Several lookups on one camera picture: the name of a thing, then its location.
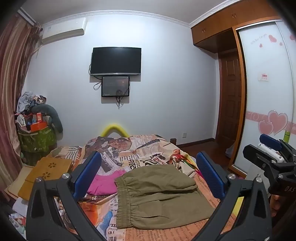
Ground printed blanket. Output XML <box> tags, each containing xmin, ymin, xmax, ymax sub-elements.
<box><xmin>50</xmin><ymin>133</ymin><xmax>245</xmax><ymax>241</ymax></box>

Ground pile of clutter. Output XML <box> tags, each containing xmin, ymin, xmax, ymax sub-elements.
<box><xmin>14</xmin><ymin>91</ymin><xmax>50</xmax><ymax>132</ymax></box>

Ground green patterned storage bin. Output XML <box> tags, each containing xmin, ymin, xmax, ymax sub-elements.
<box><xmin>18</xmin><ymin>126</ymin><xmax>58</xmax><ymax>153</ymax></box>

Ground white air conditioner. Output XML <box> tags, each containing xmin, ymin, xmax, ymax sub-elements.
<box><xmin>41</xmin><ymin>17</ymin><xmax>88</xmax><ymax>44</ymax></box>

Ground bamboo lap table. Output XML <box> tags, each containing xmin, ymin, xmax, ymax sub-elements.
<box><xmin>17</xmin><ymin>157</ymin><xmax>73</xmax><ymax>201</ymax></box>

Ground light wooden board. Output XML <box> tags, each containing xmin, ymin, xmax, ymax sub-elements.
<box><xmin>5</xmin><ymin>166</ymin><xmax>33</xmax><ymax>197</ymax></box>

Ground wooden overhead cabinet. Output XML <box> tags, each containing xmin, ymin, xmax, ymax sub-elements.
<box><xmin>191</xmin><ymin>7</ymin><xmax>281</xmax><ymax>54</ymax></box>

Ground striped reddish curtain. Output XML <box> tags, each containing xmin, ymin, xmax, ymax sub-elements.
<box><xmin>0</xmin><ymin>14</ymin><xmax>42</xmax><ymax>193</ymax></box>

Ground orange box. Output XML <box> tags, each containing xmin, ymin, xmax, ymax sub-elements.
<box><xmin>30</xmin><ymin>122</ymin><xmax>48</xmax><ymax>131</ymax></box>

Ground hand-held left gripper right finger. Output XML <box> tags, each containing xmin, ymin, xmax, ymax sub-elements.
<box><xmin>196</xmin><ymin>151</ymin><xmax>272</xmax><ymax>241</ymax></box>

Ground person's right hand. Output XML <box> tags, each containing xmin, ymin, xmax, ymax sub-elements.
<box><xmin>270</xmin><ymin>195</ymin><xmax>281</xmax><ymax>217</ymax></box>

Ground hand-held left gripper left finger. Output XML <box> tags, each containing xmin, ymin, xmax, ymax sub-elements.
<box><xmin>26</xmin><ymin>151</ymin><xmax>109</xmax><ymax>241</ymax></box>

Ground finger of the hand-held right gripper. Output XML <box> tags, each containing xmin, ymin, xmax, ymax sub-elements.
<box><xmin>259</xmin><ymin>134</ymin><xmax>296</xmax><ymax>163</ymax></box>
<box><xmin>243</xmin><ymin>144</ymin><xmax>285</xmax><ymax>179</ymax></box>

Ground olive green pants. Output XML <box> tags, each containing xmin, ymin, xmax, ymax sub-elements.
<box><xmin>114</xmin><ymin>164</ymin><xmax>215</xmax><ymax>230</ymax></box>

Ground brown wooden door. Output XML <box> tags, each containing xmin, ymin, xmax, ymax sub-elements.
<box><xmin>217</xmin><ymin>51</ymin><xmax>243</xmax><ymax>145</ymax></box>

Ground grey curved pillow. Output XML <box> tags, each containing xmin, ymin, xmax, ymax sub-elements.
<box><xmin>30</xmin><ymin>104</ymin><xmax>63</xmax><ymax>133</ymax></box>

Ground yellow foam tube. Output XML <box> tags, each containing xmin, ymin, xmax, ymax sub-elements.
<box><xmin>100</xmin><ymin>124</ymin><xmax>129</xmax><ymax>138</ymax></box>

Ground wall-mounted black television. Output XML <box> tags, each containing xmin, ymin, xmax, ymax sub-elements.
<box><xmin>90</xmin><ymin>47</ymin><xmax>142</xmax><ymax>76</ymax></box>

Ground pink garment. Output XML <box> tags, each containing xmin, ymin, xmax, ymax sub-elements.
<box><xmin>87</xmin><ymin>169</ymin><xmax>126</xmax><ymax>195</ymax></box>

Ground white bag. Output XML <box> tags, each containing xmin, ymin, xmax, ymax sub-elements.
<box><xmin>225</xmin><ymin>144</ymin><xmax>236</xmax><ymax>158</ymax></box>

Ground small black wall monitor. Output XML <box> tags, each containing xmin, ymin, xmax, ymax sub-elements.
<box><xmin>101</xmin><ymin>75</ymin><xmax>130</xmax><ymax>97</ymax></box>

